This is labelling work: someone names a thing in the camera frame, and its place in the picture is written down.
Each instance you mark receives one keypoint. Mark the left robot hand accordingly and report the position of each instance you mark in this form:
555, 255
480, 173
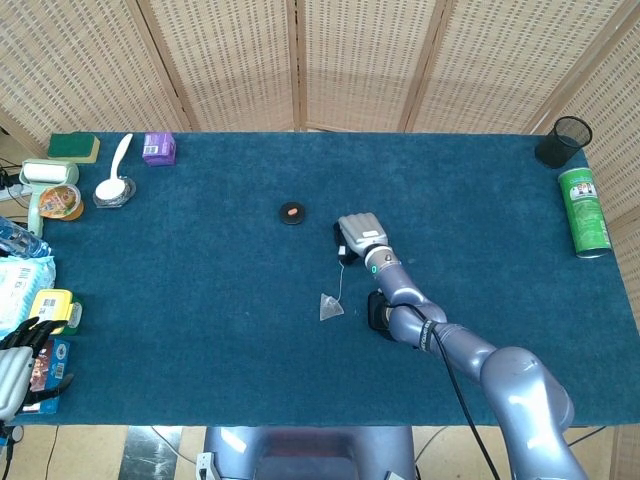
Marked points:
17, 360

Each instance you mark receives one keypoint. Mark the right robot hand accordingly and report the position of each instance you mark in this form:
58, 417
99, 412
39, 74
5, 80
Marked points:
362, 230

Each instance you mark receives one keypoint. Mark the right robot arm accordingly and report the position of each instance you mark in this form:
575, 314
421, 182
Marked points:
520, 380

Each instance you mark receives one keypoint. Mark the blue snack box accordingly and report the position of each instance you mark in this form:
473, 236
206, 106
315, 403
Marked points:
57, 357

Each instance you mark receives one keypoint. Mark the yellow box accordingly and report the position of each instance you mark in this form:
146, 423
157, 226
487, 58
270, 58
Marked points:
50, 302

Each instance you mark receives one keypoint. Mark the white wet wipes pack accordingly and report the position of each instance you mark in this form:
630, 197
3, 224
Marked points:
20, 290

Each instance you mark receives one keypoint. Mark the black lid with orange knob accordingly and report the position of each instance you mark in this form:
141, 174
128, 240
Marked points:
292, 214

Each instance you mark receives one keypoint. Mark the clear water bottle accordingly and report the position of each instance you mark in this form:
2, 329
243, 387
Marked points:
20, 240

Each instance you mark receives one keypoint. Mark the orange snack cup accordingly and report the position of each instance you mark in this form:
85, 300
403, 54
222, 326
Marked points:
60, 200

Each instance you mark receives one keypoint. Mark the blue table cloth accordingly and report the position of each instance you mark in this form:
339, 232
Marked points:
225, 325

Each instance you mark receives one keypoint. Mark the white power strip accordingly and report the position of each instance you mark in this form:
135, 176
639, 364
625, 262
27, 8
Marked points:
11, 191

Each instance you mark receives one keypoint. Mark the pale green lint roller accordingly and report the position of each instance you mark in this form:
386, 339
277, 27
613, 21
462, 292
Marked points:
42, 172

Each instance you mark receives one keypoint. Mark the white plastic spoon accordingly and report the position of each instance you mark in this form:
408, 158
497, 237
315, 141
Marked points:
114, 180

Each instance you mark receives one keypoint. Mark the black mesh pen cup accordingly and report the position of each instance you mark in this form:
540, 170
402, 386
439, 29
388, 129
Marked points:
562, 145

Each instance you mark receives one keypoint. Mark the wicker folding screen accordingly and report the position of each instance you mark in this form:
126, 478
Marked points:
225, 60

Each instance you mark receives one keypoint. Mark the purple box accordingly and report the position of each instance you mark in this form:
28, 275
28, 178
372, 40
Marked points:
159, 149

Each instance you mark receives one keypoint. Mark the green and yellow sponge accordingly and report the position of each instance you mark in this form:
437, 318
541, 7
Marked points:
70, 146

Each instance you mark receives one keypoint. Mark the green chips can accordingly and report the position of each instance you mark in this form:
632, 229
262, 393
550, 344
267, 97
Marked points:
585, 215

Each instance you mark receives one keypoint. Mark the grey robot torso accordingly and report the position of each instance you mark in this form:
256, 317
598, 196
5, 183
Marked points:
310, 455

